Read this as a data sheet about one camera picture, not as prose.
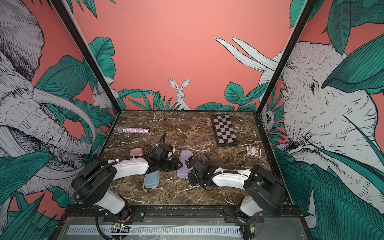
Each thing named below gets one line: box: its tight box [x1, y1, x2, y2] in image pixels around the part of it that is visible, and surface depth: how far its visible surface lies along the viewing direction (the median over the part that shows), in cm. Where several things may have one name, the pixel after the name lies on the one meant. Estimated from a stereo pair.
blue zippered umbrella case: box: [142, 169, 160, 193], surface depth 83 cm
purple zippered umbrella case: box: [177, 149, 194, 179], surface depth 94 cm
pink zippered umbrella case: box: [130, 147, 144, 156], surface depth 95 cm
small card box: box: [246, 145, 262, 158], surface depth 98 cm
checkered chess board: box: [211, 114, 239, 147], surface depth 109 cm
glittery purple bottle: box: [113, 126, 150, 134], surface depth 106 cm
